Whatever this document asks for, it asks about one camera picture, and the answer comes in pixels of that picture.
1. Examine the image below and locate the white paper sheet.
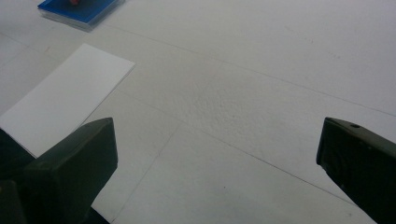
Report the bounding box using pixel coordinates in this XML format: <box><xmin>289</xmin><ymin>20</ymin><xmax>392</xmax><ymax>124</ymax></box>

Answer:
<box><xmin>0</xmin><ymin>43</ymin><xmax>136</xmax><ymax>159</ymax></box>

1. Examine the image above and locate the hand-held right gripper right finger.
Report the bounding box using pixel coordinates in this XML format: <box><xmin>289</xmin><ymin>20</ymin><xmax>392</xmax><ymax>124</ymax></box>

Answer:
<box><xmin>316</xmin><ymin>117</ymin><xmax>396</xmax><ymax>224</ymax></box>

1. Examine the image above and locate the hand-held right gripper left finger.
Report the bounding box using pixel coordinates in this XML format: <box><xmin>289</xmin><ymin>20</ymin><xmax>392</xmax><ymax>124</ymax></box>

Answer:
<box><xmin>19</xmin><ymin>117</ymin><xmax>119</xmax><ymax>224</ymax></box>

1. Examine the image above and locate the blue ink pad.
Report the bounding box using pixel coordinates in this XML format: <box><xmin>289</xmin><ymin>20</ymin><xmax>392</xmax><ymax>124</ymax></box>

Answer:
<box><xmin>36</xmin><ymin>0</ymin><xmax>126</xmax><ymax>33</ymax></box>

